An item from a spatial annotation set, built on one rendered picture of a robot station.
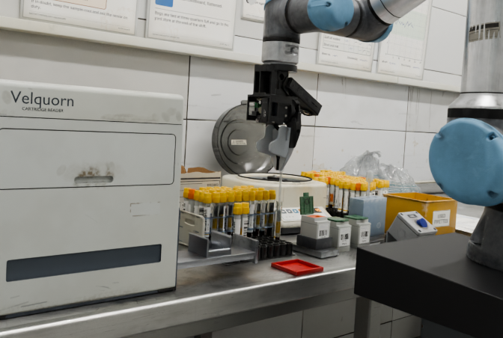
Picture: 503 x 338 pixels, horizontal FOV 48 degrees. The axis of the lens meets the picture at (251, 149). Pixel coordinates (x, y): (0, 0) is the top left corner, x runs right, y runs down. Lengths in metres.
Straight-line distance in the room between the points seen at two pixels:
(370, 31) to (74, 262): 0.70
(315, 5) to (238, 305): 0.53
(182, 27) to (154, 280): 0.90
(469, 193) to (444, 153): 0.06
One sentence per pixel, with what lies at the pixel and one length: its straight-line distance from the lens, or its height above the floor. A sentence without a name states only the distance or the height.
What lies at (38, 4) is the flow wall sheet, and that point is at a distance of 1.44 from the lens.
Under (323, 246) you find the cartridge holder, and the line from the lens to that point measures 1.17.
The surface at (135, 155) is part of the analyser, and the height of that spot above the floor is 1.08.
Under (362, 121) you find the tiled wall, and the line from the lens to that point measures 2.12.
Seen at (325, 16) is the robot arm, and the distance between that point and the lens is 1.03.
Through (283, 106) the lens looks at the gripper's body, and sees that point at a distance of 1.10.
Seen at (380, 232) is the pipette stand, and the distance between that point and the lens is 1.40.
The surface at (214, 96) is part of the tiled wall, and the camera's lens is 1.66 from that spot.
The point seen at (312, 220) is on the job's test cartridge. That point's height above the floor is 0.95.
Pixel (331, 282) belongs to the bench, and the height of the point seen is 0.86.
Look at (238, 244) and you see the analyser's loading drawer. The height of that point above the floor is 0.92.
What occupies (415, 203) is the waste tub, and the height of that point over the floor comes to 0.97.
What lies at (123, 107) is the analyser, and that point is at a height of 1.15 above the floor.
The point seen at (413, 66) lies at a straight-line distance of 2.36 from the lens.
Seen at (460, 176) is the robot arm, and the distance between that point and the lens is 0.80.
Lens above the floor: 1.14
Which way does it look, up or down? 3 degrees down
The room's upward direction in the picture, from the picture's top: 3 degrees clockwise
